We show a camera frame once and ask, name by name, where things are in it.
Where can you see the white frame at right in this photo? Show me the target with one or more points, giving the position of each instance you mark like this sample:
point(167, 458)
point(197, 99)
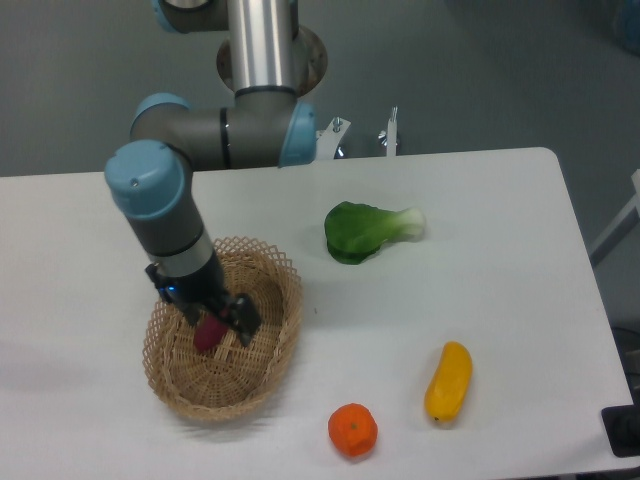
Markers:
point(618, 228)

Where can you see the black clamp at table edge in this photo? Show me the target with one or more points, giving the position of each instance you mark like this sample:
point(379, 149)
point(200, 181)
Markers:
point(622, 428)

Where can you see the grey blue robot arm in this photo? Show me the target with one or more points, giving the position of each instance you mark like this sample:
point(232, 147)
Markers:
point(150, 178)

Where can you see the white metal base frame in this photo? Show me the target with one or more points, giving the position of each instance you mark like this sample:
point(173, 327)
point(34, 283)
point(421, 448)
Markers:
point(340, 140)

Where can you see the orange tangerine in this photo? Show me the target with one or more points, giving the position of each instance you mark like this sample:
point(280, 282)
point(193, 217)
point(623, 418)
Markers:
point(353, 430)

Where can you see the purple sweet potato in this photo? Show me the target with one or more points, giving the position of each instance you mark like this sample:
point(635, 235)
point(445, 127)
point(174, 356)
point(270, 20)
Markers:
point(209, 333)

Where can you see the yellow mango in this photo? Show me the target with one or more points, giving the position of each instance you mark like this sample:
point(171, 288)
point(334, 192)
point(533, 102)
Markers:
point(447, 390)

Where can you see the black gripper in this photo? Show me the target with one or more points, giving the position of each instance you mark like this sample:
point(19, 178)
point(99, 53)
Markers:
point(203, 290)

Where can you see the green bok choy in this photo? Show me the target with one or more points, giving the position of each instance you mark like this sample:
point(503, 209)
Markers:
point(355, 232)

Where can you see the woven wicker basket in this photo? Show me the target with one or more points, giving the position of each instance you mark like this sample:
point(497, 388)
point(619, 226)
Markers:
point(229, 380)

